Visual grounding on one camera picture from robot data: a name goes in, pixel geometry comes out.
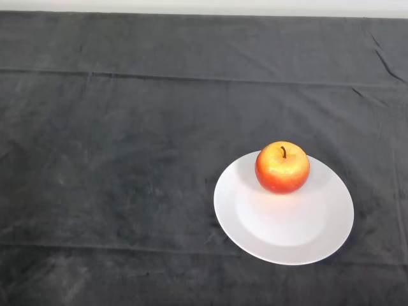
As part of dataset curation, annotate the red yellow apple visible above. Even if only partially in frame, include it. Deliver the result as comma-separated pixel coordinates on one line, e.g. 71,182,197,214
254,141,310,195

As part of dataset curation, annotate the white round plate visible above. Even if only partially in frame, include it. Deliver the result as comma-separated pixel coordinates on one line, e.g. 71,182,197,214
213,150,355,266

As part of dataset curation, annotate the black table cloth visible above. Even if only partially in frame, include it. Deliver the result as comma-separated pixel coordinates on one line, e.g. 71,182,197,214
0,10,408,306

